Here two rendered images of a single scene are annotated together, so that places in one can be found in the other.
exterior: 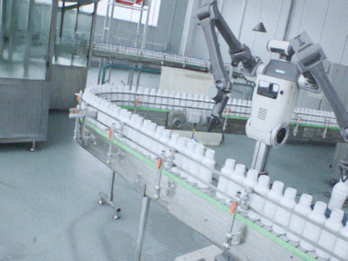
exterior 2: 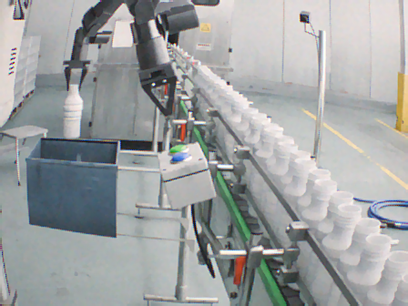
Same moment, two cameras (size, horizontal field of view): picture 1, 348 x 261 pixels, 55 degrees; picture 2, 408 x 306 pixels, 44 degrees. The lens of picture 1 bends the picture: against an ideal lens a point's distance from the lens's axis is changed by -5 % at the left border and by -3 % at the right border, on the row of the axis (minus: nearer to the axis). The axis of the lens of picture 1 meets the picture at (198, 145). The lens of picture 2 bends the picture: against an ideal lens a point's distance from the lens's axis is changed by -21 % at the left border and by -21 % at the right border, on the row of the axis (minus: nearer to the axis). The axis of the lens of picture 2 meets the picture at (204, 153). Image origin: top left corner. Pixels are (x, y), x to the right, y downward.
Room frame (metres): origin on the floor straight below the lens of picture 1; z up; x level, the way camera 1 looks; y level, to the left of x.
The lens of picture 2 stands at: (2.55, 0.71, 1.36)
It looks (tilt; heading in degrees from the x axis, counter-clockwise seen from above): 13 degrees down; 218
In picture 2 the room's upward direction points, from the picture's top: 5 degrees clockwise
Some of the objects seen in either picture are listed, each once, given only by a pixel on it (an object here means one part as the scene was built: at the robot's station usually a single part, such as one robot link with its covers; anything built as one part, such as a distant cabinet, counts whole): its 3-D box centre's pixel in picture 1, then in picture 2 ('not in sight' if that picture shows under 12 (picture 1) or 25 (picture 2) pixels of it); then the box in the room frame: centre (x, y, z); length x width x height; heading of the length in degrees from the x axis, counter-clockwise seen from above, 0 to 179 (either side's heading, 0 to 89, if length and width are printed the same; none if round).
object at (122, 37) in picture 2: not in sight; (124, 33); (-1.43, -3.55, 1.22); 0.23 x 0.03 x 0.32; 136
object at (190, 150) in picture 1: (189, 159); (257, 158); (1.51, 0.03, 1.08); 0.06 x 0.06 x 0.17
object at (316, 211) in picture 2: (133, 129); (315, 238); (1.84, 0.37, 1.08); 0.06 x 0.06 x 0.17
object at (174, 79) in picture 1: (191, 106); not in sight; (5.99, 0.26, 0.59); 1.10 x 0.62 x 1.18; 118
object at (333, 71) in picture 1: (327, 103); not in sight; (8.00, -2.75, 0.96); 0.82 x 0.50 x 1.91; 118
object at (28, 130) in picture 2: not in sight; (16, 151); (0.00, -3.41, 0.21); 0.61 x 0.47 x 0.41; 99
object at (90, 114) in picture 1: (84, 130); not in sight; (2.07, 0.73, 0.96); 0.23 x 0.10 x 0.27; 136
